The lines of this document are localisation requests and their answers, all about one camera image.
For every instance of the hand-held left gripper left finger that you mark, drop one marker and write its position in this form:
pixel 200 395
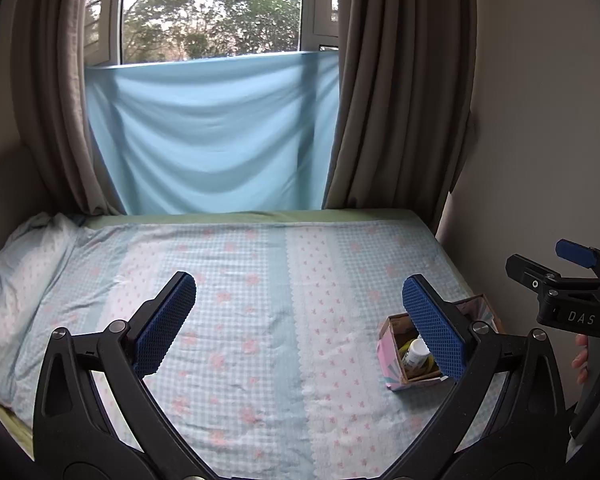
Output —
pixel 162 325

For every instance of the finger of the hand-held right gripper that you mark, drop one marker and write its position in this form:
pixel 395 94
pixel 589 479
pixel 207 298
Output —
pixel 575 254
pixel 530 270

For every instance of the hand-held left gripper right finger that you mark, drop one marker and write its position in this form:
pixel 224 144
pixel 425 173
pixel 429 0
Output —
pixel 432 327

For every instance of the white-lidded jar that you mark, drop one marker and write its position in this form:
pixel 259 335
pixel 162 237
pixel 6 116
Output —
pixel 415 355

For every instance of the yellow tape roll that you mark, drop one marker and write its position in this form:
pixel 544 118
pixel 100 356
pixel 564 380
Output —
pixel 426 366

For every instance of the cardboard box with pink print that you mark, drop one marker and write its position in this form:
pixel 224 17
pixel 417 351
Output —
pixel 395 360

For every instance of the person's right hand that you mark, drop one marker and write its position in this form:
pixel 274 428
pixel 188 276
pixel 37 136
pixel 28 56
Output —
pixel 580 360

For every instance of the green mattress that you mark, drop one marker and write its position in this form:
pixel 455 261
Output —
pixel 230 217

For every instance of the checked floral pillow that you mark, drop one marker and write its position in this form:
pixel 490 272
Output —
pixel 20 280

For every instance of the light blue cloth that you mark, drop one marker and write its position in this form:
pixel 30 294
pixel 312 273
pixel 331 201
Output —
pixel 210 130

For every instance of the brown curtain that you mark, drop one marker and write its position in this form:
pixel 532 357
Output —
pixel 55 85
pixel 400 85

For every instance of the window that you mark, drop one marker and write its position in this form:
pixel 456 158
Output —
pixel 205 5

